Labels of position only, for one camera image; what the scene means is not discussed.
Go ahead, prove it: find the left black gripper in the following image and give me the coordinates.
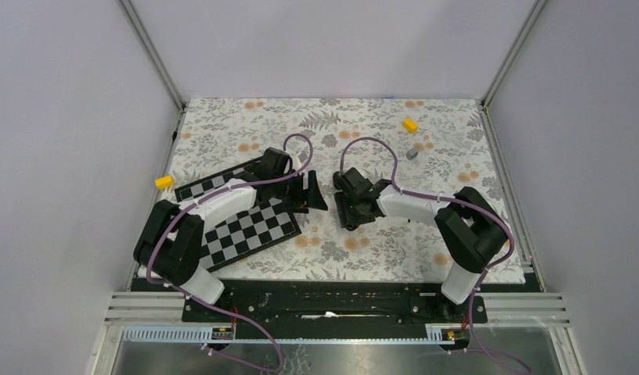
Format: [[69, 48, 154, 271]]
[[273, 170, 328, 214]]

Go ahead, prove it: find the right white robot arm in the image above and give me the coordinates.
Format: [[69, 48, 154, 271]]
[[333, 168, 511, 322]]

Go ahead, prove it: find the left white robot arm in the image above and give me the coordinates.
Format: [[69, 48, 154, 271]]
[[133, 148, 328, 321]]

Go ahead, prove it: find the floral patterned table mat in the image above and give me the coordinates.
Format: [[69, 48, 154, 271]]
[[167, 98, 509, 283]]

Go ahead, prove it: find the black white checkerboard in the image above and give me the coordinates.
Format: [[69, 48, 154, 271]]
[[174, 158, 302, 272]]

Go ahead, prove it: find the small grey block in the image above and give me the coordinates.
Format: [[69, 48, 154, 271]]
[[405, 148, 419, 160]]

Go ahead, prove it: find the yellow block far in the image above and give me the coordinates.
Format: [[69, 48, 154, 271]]
[[402, 118, 418, 134]]

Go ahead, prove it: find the yellow block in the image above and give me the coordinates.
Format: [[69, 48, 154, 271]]
[[155, 175, 175, 190], [402, 118, 418, 134]]

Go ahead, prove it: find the yellow block left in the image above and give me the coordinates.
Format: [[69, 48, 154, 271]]
[[155, 175, 175, 190]]

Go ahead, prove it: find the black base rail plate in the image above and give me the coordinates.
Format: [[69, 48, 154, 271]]
[[181, 279, 489, 341]]

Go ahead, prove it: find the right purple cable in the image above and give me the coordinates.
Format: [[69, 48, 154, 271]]
[[339, 137, 533, 375]]

